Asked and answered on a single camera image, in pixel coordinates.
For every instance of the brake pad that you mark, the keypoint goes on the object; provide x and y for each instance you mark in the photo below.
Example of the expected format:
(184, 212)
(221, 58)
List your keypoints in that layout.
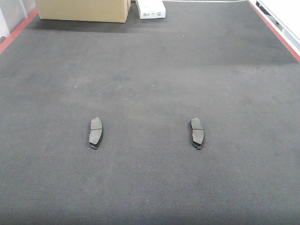
(196, 133)
(96, 133)

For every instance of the red framed conveyor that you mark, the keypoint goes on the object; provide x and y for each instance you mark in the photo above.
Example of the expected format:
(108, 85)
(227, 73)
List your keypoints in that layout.
(145, 80)

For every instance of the white small box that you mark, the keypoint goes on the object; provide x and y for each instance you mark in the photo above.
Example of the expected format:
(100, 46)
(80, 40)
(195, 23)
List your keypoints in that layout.
(151, 9)

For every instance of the cardboard box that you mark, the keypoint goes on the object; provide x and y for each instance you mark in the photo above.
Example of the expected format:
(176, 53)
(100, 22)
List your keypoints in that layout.
(112, 11)

